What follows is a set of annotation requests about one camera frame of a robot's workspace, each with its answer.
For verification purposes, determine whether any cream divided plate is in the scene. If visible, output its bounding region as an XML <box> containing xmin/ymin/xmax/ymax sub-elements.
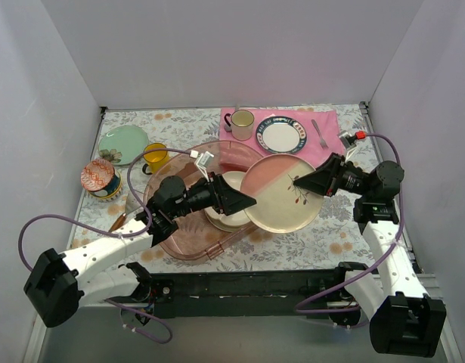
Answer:
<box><xmin>205</xmin><ymin>171</ymin><xmax>250</xmax><ymax>228</ymax></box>

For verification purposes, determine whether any cream yellow floral plate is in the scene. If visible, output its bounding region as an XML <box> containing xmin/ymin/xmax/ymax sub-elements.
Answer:
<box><xmin>206</xmin><ymin>215</ymin><xmax>240</xmax><ymax>233</ymax></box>

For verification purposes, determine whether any pink transparent plastic bin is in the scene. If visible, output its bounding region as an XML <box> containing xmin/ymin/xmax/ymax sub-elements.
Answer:
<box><xmin>144</xmin><ymin>141</ymin><xmax>262</xmax><ymax>261</ymax></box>

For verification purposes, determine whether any pink cream floral plate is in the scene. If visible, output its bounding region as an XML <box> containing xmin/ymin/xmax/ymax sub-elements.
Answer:
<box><xmin>240</xmin><ymin>154</ymin><xmax>324</xmax><ymax>234</ymax></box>

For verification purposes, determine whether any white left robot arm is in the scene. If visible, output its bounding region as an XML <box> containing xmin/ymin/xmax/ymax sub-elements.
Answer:
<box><xmin>23</xmin><ymin>172</ymin><xmax>256</xmax><ymax>327</ymax></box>

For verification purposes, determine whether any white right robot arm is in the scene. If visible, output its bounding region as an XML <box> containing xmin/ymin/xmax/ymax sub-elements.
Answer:
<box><xmin>293</xmin><ymin>154</ymin><xmax>447</xmax><ymax>358</ymax></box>

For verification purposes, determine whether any silver fork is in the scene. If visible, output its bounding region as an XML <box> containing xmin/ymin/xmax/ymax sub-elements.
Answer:
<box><xmin>311</xmin><ymin>119</ymin><xmax>328</xmax><ymax>150</ymax></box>

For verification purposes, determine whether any yellow mug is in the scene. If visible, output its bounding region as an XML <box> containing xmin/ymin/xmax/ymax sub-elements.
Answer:
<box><xmin>141</xmin><ymin>143</ymin><xmax>169</xmax><ymax>175</ymax></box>

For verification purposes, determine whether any blue rimmed white plate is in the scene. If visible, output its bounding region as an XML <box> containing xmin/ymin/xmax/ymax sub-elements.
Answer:
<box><xmin>256</xmin><ymin>116</ymin><xmax>307</xmax><ymax>154</ymax></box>

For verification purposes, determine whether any floral tablecloth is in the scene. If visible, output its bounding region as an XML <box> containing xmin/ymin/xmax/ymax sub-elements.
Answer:
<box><xmin>77</xmin><ymin>104</ymin><xmax>379</xmax><ymax>273</ymax></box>

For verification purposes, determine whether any orange patterned bowl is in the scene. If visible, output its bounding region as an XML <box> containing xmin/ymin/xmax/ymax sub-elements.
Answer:
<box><xmin>80</xmin><ymin>158</ymin><xmax>115</xmax><ymax>191</ymax></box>

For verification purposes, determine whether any cream enamel mug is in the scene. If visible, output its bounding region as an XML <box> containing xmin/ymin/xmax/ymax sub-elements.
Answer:
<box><xmin>223</xmin><ymin>110</ymin><xmax>255</xmax><ymax>141</ymax></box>

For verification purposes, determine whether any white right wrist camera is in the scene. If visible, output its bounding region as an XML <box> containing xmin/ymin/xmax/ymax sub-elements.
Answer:
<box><xmin>337</xmin><ymin>131</ymin><xmax>367</xmax><ymax>160</ymax></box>

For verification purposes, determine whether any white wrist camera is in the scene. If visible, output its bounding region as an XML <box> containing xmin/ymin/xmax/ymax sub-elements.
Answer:
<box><xmin>337</xmin><ymin>131</ymin><xmax>367</xmax><ymax>160</ymax></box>
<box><xmin>190</xmin><ymin>150</ymin><xmax>214</xmax><ymax>181</ymax></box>

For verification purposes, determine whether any wooden handled spatula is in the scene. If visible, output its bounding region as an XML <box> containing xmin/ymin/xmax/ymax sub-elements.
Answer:
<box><xmin>108</xmin><ymin>193</ymin><xmax>141</xmax><ymax>232</ymax></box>

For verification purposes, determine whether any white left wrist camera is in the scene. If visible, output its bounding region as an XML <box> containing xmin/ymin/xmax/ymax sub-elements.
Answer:
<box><xmin>190</xmin><ymin>150</ymin><xmax>214</xmax><ymax>181</ymax></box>

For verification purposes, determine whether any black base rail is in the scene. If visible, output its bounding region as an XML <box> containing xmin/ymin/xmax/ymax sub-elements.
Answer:
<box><xmin>56</xmin><ymin>264</ymin><xmax>422</xmax><ymax>321</ymax></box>

